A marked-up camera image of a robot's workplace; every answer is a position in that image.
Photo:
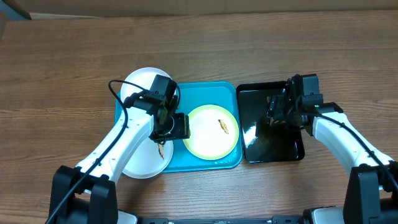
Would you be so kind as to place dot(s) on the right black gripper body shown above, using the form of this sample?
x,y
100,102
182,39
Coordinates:
x,y
283,111

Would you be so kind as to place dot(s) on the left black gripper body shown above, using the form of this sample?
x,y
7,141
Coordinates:
x,y
175,127

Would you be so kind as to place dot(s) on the yellow-rimmed plate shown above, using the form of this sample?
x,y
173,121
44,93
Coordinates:
x,y
207,139

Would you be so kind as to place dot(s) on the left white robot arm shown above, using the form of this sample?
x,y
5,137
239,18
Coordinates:
x,y
87,193

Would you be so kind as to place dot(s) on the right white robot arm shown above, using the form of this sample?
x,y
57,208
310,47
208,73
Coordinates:
x,y
371,195

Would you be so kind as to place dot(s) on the teal plastic tray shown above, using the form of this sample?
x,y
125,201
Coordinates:
x,y
197,94

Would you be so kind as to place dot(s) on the black water tray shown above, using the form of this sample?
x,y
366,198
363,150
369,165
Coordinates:
x,y
263,142

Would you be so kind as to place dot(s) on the brown food smear lower plate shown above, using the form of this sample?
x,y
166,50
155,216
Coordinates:
x,y
161,150

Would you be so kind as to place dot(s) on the white plate lower left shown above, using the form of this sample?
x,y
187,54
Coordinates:
x,y
146,162

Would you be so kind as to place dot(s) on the white plate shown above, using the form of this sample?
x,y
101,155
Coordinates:
x,y
146,162
142,77

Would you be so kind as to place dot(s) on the white plate upper left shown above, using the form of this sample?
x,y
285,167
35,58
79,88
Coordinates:
x,y
142,77

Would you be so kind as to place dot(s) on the brown food smear on yellow plate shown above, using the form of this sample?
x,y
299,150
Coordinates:
x,y
223,126

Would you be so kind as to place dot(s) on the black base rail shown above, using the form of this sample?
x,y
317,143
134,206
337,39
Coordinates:
x,y
283,219

